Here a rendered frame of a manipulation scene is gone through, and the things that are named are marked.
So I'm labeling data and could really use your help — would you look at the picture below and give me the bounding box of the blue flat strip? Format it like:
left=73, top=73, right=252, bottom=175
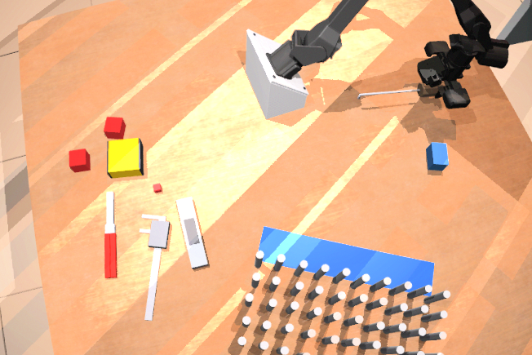
left=259, top=226, right=434, bottom=292

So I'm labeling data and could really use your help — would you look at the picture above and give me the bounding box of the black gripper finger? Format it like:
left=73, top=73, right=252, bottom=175
left=435, top=86, right=445, bottom=99

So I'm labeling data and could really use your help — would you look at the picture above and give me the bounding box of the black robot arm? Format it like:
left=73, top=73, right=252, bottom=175
left=266, top=0, right=510, bottom=87

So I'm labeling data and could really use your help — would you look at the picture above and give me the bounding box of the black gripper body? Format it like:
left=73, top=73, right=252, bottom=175
left=424, top=41, right=471, bottom=109

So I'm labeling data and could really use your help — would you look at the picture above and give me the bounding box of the yellow box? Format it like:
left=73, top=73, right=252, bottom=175
left=107, top=138, right=144, bottom=179

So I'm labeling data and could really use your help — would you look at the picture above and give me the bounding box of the small blue block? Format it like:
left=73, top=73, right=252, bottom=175
left=426, top=143, right=449, bottom=171

